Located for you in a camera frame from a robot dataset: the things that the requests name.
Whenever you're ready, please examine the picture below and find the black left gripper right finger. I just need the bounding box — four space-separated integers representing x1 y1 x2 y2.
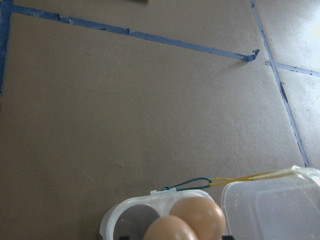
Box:
221 235 235 240

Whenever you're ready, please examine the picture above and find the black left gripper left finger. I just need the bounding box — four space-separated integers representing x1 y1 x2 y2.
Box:
119 236 129 240

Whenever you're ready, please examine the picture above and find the brown egg from bowl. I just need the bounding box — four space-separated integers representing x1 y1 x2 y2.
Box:
143 215 198 240

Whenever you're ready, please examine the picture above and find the clear plastic egg box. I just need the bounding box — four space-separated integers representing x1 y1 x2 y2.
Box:
99 166 320 240

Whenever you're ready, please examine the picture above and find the brown egg rear slot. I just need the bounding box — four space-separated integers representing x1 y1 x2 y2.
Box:
169 196 226 240

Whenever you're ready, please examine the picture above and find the green yellow rubber band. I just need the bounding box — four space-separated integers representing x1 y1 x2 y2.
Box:
161 169 298 192

